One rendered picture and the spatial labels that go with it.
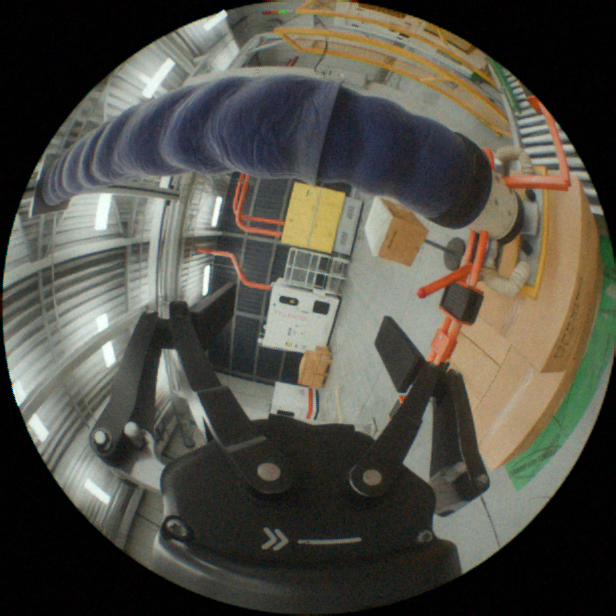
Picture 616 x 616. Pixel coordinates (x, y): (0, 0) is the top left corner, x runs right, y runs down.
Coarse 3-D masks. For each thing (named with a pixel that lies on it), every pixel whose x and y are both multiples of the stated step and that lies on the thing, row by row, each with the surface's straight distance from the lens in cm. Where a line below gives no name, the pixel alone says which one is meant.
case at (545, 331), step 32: (576, 192) 79; (576, 224) 74; (512, 256) 82; (576, 256) 71; (544, 288) 72; (576, 288) 72; (512, 320) 76; (544, 320) 70; (576, 320) 86; (544, 352) 69
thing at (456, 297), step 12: (444, 288) 55; (456, 288) 53; (468, 288) 48; (444, 300) 56; (456, 300) 52; (468, 300) 48; (480, 300) 51; (444, 312) 53; (456, 312) 51; (468, 312) 50; (468, 324) 52
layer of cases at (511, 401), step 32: (480, 288) 144; (480, 320) 139; (480, 352) 135; (512, 352) 121; (576, 352) 115; (480, 384) 132; (512, 384) 119; (544, 384) 110; (480, 416) 130; (512, 416) 118; (544, 416) 126; (480, 448) 130; (512, 448) 119
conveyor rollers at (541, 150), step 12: (504, 72) 228; (516, 84) 204; (516, 96) 193; (528, 120) 170; (540, 120) 167; (528, 132) 166; (540, 132) 163; (528, 144) 162; (588, 180) 131; (588, 192) 126
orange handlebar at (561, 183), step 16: (544, 112) 56; (560, 144) 50; (560, 160) 47; (528, 176) 49; (544, 176) 47; (560, 176) 45; (480, 240) 52; (464, 256) 55; (480, 256) 51; (448, 320) 55; (448, 336) 53; (432, 352) 57; (448, 352) 54
